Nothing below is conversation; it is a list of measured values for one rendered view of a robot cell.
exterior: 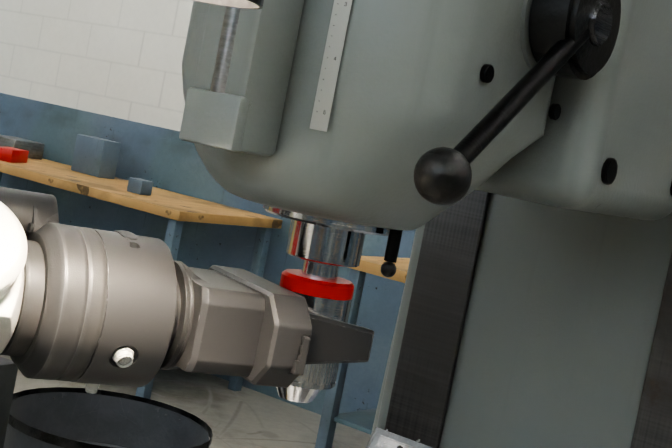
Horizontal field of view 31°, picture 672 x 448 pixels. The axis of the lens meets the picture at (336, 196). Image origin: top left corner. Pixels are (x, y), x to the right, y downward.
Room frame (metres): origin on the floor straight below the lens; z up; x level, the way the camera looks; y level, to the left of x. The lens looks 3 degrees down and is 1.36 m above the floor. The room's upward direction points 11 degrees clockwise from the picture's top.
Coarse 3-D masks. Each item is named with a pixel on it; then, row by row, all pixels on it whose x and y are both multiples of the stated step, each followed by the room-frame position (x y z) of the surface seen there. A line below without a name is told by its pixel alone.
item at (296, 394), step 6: (282, 390) 0.75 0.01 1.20; (288, 390) 0.75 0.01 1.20; (294, 390) 0.75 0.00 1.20; (300, 390) 0.75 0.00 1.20; (306, 390) 0.75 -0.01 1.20; (312, 390) 0.75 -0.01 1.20; (318, 390) 0.75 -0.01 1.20; (282, 396) 0.75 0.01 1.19; (288, 396) 0.75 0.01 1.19; (294, 396) 0.75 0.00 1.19; (300, 396) 0.75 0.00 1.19; (306, 396) 0.75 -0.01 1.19; (312, 396) 0.75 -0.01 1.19; (300, 402) 0.75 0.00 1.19; (306, 402) 0.75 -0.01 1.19
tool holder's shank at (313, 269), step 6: (306, 264) 0.76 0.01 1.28; (312, 264) 0.75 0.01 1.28; (318, 264) 0.75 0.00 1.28; (324, 264) 0.75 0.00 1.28; (306, 270) 0.75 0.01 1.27; (312, 270) 0.75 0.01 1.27; (318, 270) 0.75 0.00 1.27; (324, 270) 0.75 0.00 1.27; (330, 270) 0.75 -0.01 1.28; (336, 270) 0.76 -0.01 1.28; (312, 276) 0.75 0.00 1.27; (318, 276) 0.75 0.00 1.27; (324, 276) 0.75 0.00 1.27; (330, 276) 0.75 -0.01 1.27; (336, 276) 0.76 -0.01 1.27
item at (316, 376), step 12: (312, 300) 0.74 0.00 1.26; (324, 300) 0.74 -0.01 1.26; (336, 300) 0.74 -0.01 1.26; (348, 300) 0.75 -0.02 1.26; (312, 312) 0.74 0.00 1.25; (324, 312) 0.74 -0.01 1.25; (336, 312) 0.74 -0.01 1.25; (348, 312) 0.76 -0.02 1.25; (312, 372) 0.74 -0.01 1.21; (324, 372) 0.74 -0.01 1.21; (336, 372) 0.76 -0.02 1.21; (300, 384) 0.74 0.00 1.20; (312, 384) 0.74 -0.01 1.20; (324, 384) 0.75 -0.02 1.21
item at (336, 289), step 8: (288, 272) 0.75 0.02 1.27; (296, 272) 0.76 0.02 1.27; (280, 280) 0.76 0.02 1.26; (288, 280) 0.75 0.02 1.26; (296, 280) 0.74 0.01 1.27; (304, 280) 0.74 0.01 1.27; (312, 280) 0.74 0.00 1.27; (320, 280) 0.74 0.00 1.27; (328, 280) 0.75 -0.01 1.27; (336, 280) 0.76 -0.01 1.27; (344, 280) 0.77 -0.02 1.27; (288, 288) 0.75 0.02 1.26; (296, 288) 0.74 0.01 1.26; (304, 288) 0.74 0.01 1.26; (312, 288) 0.74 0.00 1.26; (320, 288) 0.74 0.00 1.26; (328, 288) 0.74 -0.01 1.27; (336, 288) 0.74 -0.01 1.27; (344, 288) 0.75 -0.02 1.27; (352, 288) 0.75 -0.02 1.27; (320, 296) 0.74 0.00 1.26; (328, 296) 0.74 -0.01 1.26; (336, 296) 0.74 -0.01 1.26; (344, 296) 0.75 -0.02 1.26; (352, 296) 0.76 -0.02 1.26
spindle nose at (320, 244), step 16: (304, 224) 0.74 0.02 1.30; (288, 240) 0.76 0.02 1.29; (304, 240) 0.74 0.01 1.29; (320, 240) 0.74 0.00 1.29; (336, 240) 0.74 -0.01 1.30; (352, 240) 0.74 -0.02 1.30; (304, 256) 0.74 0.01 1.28; (320, 256) 0.74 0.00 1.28; (336, 256) 0.74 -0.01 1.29; (352, 256) 0.75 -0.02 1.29
